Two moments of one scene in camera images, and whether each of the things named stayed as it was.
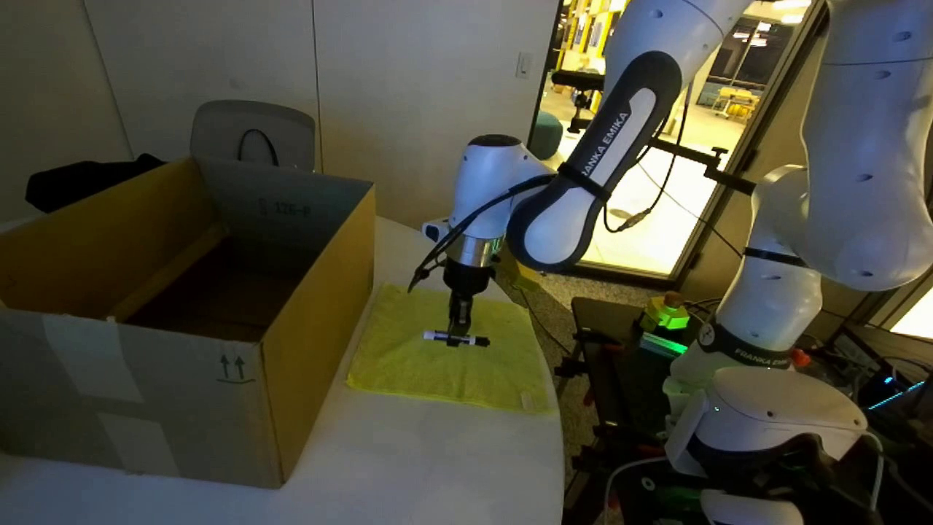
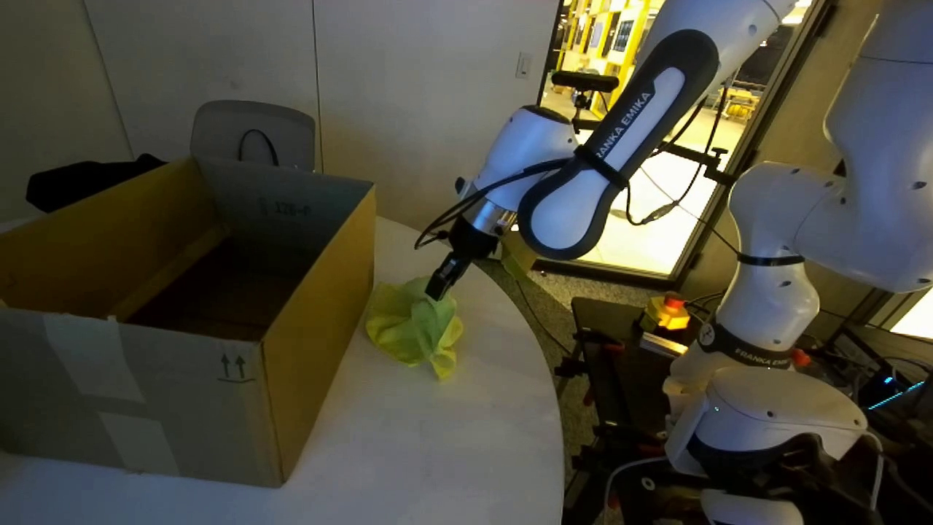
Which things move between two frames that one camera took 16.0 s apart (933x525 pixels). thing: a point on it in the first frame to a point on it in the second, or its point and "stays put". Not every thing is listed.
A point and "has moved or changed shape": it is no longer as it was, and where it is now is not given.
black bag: x=53 y=186 stays put
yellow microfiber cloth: x=503 y=371 has moved or changed shape
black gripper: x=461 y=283 to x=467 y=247
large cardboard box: x=185 y=318 stays put
